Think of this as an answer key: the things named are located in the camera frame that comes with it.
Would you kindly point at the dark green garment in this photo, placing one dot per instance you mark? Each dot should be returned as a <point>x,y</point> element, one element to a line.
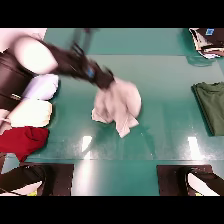
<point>213,106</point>

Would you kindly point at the lavender garment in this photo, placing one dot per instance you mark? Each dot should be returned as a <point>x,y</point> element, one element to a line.
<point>41,87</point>

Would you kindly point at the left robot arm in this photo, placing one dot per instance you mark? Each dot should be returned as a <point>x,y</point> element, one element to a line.
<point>33,55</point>

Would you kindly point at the cream garment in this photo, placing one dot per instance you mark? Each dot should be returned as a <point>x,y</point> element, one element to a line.
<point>31,113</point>

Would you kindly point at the red garment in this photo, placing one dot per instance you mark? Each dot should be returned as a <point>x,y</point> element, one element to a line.
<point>21,140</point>

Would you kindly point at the pale grey T-shirt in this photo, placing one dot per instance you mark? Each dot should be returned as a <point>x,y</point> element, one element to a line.
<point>116,101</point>

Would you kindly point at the heap of clothes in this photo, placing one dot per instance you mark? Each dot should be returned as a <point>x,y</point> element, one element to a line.
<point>208,41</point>

